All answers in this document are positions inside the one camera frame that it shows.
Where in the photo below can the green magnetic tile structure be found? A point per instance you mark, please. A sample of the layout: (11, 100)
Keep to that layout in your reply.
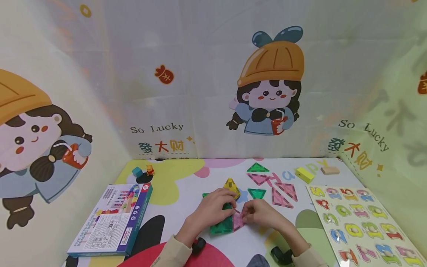
(220, 227)

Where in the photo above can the large green triangle tile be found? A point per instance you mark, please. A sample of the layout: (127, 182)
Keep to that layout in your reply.
(257, 168)

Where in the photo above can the pink triangle tile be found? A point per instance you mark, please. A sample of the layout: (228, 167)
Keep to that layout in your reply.
(288, 190)
(258, 178)
(279, 200)

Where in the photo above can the black wrist band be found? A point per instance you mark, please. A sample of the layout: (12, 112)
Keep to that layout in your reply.
(282, 256)
(199, 245)

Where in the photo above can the set of colourful number pieces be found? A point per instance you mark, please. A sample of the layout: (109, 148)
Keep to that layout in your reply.
(362, 226)

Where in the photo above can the person's left hand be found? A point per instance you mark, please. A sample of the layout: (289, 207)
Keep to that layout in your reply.
(210, 211)

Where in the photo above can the person's left forearm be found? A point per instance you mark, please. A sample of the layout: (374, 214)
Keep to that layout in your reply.
(176, 248)

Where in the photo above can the yellow magnetic tile pyramid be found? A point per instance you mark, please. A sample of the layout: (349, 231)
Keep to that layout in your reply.
(232, 186)

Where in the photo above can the teal toy box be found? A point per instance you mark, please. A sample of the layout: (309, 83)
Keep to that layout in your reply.
(111, 220)

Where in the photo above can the person's right fingers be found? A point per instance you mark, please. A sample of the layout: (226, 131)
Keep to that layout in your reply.
(250, 211)

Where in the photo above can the person's right hand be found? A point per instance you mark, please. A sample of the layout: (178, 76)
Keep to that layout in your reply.
(265, 217)

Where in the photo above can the small green triangle tile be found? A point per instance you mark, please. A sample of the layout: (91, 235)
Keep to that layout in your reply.
(257, 192)

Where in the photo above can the blue cube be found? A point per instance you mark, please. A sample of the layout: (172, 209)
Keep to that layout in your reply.
(137, 171)

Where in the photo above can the plain wooden block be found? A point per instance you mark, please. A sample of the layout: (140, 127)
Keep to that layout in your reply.
(330, 170)

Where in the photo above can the person's right forearm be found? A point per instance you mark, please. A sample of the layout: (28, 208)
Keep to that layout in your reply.
(302, 250)

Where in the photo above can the number puzzle board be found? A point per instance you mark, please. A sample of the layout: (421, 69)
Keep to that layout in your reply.
(363, 237)

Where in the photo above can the small red yellow toy figure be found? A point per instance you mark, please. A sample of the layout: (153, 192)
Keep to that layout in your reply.
(150, 170)

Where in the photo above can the yellow rectangular block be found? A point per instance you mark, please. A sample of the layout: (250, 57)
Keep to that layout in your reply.
(304, 174)

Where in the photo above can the person's left fingers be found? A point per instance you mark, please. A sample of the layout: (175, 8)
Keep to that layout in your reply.
(227, 196)

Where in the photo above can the pink magnetic tile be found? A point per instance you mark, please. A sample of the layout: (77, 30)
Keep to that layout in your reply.
(237, 221)

